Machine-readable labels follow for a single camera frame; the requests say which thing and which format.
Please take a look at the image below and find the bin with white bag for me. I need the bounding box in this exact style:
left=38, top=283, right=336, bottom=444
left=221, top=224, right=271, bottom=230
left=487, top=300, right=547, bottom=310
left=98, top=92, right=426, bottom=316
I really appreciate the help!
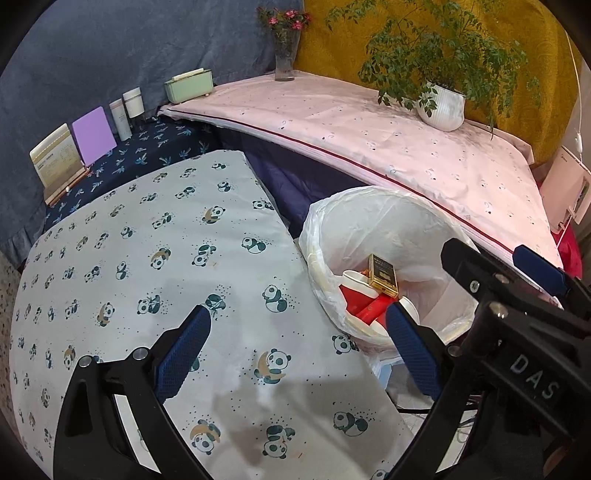
left=299, top=185, right=481, bottom=352

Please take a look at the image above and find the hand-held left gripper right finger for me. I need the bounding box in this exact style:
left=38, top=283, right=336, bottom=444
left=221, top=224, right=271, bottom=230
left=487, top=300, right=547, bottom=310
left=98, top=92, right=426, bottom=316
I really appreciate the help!
left=385, top=302, right=485, bottom=480

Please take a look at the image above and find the yellow cloth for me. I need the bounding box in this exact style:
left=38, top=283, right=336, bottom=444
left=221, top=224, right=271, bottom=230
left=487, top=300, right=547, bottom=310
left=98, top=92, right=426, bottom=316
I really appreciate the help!
left=295, top=0, right=578, bottom=167

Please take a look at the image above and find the glass vase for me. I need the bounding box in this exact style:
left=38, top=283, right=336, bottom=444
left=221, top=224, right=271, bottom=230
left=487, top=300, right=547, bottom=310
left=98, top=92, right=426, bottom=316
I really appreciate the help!
left=274, top=28, right=301, bottom=82

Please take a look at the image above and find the wooden book stand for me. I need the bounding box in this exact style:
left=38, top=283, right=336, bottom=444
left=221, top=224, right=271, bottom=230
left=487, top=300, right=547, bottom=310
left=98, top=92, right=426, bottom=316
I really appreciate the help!
left=44, top=164, right=93, bottom=206

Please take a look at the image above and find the white jar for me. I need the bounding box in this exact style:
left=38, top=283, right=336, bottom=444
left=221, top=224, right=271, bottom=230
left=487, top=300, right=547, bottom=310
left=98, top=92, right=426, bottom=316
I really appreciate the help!
left=122, top=88, right=145, bottom=118

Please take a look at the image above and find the green leafy plant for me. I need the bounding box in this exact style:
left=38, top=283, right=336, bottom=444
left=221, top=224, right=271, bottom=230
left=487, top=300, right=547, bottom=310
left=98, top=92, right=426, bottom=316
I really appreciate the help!
left=325, top=0, right=541, bottom=134

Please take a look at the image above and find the pink sheet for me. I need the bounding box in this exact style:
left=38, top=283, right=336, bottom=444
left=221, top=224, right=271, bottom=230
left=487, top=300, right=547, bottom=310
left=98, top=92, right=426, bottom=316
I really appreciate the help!
left=158, top=70, right=565, bottom=273

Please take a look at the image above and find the white appliance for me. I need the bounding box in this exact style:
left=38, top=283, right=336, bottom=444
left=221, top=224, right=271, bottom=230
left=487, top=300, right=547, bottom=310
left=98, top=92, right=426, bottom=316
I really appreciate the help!
left=539, top=147, right=591, bottom=234

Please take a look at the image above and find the white cable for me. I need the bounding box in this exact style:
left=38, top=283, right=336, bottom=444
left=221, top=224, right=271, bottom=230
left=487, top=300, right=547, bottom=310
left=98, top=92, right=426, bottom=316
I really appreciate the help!
left=566, top=28, right=588, bottom=158

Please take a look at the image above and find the dark navy cloth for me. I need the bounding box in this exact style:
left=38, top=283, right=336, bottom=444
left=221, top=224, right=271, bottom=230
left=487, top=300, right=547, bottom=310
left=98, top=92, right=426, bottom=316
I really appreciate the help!
left=217, top=127, right=370, bottom=232

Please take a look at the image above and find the pink flower bunch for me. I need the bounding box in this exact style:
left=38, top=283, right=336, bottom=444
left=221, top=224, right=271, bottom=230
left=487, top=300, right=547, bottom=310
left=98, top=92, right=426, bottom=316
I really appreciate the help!
left=256, top=6, right=312, bottom=33

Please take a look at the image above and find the large red paper cup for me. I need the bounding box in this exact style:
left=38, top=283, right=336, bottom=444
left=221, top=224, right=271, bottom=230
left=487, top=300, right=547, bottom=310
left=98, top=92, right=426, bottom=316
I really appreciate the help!
left=355, top=295, right=421, bottom=333

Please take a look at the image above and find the beige standing calendar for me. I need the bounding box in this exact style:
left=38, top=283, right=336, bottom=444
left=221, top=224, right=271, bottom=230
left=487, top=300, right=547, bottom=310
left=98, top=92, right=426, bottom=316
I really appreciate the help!
left=30, top=124, right=84, bottom=190

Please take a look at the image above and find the black and gold box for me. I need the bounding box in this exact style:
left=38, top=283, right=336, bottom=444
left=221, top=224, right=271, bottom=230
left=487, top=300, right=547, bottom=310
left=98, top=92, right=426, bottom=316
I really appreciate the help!
left=368, top=254, right=400, bottom=296

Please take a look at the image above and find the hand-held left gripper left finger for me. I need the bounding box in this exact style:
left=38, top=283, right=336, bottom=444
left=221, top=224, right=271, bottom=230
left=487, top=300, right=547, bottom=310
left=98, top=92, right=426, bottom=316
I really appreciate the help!
left=53, top=305, right=213, bottom=480

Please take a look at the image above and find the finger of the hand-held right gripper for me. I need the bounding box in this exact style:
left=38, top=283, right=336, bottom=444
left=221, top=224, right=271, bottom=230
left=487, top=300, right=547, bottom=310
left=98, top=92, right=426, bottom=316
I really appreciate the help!
left=441, top=239, right=527, bottom=319
left=513, top=244, right=591, bottom=319

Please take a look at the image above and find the panda print tablecloth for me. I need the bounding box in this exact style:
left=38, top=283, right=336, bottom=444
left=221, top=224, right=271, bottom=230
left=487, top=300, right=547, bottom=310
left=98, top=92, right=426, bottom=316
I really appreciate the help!
left=9, top=148, right=416, bottom=480

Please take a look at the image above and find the white tube bottle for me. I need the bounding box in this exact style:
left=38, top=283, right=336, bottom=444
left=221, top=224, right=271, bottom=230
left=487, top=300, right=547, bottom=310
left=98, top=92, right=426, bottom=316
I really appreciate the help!
left=109, top=98, right=133, bottom=141

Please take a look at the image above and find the red cloth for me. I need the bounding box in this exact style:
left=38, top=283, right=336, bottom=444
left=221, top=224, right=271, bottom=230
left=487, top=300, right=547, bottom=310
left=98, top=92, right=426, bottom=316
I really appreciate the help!
left=556, top=222, right=591, bottom=280

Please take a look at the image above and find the white plant pot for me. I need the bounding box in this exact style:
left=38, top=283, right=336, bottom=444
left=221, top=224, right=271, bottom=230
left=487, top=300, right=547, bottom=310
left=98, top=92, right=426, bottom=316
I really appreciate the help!
left=417, top=82, right=466, bottom=132

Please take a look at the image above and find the grey-blue cloth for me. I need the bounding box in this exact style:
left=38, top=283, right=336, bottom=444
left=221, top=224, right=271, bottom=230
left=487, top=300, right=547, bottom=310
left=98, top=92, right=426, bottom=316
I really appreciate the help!
left=0, top=0, right=305, bottom=268

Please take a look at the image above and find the green tissue box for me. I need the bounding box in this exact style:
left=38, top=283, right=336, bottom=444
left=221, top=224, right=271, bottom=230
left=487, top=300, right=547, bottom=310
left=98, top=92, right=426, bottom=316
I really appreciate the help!
left=164, top=68, right=214, bottom=103

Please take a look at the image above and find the dark blue printed cloth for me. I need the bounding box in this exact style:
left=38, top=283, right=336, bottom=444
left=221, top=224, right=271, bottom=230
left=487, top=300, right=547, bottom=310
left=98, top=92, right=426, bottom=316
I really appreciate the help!
left=44, top=117, right=218, bottom=227

